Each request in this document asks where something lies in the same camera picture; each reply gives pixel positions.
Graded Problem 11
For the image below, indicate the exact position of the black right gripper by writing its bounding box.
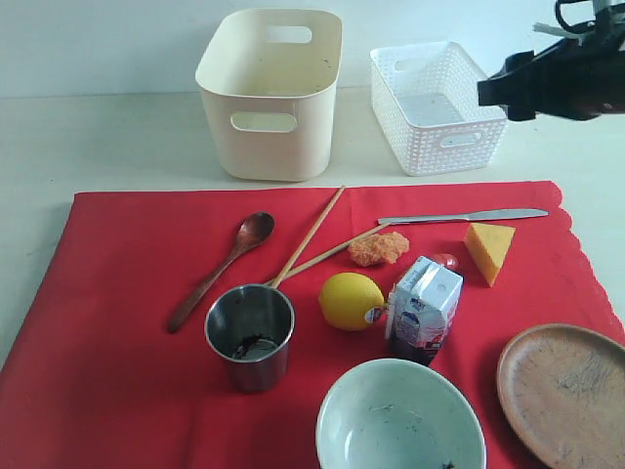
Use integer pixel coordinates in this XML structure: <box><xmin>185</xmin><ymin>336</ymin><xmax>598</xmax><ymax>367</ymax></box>
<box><xmin>477</xmin><ymin>34</ymin><xmax>624</xmax><ymax>121</ymax></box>

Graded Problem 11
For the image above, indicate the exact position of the yellow cheese wedge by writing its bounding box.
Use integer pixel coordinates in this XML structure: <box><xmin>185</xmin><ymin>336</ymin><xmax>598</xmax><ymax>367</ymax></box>
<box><xmin>464</xmin><ymin>223</ymin><xmax>516</xmax><ymax>287</ymax></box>

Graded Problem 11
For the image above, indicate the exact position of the orange fried food piece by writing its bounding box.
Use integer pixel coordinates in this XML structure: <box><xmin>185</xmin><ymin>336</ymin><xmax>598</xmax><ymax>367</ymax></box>
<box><xmin>348</xmin><ymin>232</ymin><xmax>410</xmax><ymax>267</ymax></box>

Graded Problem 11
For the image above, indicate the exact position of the small milk carton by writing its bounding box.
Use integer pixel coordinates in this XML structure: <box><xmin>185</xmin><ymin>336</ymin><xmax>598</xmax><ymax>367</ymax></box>
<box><xmin>385</xmin><ymin>256</ymin><xmax>463</xmax><ymax>366</ymax></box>

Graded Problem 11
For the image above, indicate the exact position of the yellow lemon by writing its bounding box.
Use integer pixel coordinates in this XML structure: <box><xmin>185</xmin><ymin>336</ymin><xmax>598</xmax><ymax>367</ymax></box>
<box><xmin>318</xmin><ymin>272</ymin><xmax>386</xmax><ymax>331</ymax></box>

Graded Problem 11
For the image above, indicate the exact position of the white perforated plastic basket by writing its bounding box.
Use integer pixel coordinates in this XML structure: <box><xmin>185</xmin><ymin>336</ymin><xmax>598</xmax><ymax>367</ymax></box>
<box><xmin>369</xmin><ymin>41</ymin><xmax>508</xmax><ymax>177</ymax></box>

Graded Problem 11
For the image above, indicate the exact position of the silver table knife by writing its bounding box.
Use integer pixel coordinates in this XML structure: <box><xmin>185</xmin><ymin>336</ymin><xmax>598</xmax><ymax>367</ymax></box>
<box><xmin>377</xmin><ymin>208</ymin><xmax>549</xmax><ymax>226</ymax></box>

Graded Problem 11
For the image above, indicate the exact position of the red cherry tomato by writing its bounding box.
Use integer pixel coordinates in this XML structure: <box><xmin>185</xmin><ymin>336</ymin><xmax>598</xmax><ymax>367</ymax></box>
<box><xmin>431</xmin><ymin>253</ymin><xmax>459</xmax><ymax>272</ymax></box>

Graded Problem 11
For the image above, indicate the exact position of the wooden chopstick flat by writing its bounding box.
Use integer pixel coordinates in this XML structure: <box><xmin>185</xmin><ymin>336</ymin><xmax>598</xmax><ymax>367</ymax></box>
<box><xmin>284</xmin><ymin>223</ymin><xmax>390</xmax><ymax>279</ymax></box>

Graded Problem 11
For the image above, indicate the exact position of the cream plastic bin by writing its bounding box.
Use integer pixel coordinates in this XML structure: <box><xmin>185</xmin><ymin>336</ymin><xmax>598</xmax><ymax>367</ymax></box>
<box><xmin>195</xmin><ymin>9</ymin><xmax>343</xmax><ymax>182</ymax></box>

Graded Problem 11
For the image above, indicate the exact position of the brown wooden spoon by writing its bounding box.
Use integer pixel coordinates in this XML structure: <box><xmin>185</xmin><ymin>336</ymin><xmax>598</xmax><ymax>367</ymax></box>
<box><xmin>166</xmin><ymin>212</ymin><xmax>275</xmax><ymax>334</ymax></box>

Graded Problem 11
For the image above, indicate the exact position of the wooden chopstick steep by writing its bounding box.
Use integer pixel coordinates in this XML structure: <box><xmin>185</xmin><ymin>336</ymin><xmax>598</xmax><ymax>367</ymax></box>
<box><xmin>268</xmin><ymin>186</ymin><xmax>346</xmax><ymax>289</ymax></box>

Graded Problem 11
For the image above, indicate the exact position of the brown wooden plate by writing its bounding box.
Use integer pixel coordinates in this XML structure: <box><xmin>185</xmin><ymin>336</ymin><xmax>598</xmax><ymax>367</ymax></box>
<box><xmin>496</xmin><ymin>323</ymin><xmax>624</xmax><ymax>468</ymax></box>

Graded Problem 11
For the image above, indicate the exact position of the pale green ceramic bowl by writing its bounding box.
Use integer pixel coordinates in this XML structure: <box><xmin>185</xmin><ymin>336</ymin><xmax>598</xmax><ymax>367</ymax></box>
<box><xmin>315</xmin><ymin>359</ymin><xmax>487</xmax><ymax>468</ymax></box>

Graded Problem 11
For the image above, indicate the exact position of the stainless steel cup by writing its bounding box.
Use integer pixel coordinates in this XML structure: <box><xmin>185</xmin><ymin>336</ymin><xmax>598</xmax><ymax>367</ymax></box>
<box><xmin>204</xmin><ymin>283</ymin><xmax>295</xmax><ymax>393</ymax></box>

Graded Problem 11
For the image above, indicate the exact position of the red tablecloth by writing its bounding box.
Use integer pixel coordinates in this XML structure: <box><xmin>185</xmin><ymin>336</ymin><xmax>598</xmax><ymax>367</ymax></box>
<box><xmin>1</xmin><ymin>182</ymin><xmax>624</xmax><ymax>468</ymax></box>

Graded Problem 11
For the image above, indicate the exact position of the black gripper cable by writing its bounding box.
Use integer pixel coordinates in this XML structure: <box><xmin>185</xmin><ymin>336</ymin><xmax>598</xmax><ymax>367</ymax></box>
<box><xmin>531</xmin><ymin>0</ymin><xmax>625</xmax><ymax>45</ymax></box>

